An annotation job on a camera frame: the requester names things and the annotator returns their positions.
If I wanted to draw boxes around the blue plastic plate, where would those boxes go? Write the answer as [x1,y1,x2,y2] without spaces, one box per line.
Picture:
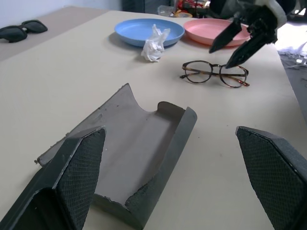
[114,18,185,47]

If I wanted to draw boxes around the dark background cabinet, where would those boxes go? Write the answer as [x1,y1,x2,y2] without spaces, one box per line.
[121,0,168,14]

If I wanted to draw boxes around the grey open glasses case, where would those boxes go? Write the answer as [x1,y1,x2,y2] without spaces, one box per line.
[33,83,198,230]

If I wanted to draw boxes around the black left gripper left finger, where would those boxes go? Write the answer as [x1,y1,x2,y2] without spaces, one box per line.
[0,126,107,230]

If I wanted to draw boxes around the colourful background clutter pile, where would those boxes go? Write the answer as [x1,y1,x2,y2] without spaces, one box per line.
[157,0,210,18]

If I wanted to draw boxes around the crumpled white tissue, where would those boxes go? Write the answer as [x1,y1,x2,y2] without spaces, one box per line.
[141,23,171,63]

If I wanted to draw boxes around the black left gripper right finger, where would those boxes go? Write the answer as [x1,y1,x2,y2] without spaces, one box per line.
[235,125,307,230]

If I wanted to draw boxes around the white debris on floor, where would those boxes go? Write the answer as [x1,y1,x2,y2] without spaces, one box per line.
[277,40,307,71]

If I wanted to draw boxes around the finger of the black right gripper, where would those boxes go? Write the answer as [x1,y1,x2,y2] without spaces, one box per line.
[225,32,274,69]
[209,18,243,54]

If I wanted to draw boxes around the pink plastic plate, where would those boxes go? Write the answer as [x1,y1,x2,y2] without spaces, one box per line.
[183,18,251,46]

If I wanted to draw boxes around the tortoiseshell round eyeglasses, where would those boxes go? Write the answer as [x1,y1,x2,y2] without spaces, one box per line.
[179,60,250,89]

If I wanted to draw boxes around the black sunglasses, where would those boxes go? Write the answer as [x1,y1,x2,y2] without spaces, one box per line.
[0,20,48,44]

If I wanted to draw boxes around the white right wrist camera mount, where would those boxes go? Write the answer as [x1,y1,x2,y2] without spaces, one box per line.
[260,0,288,24]

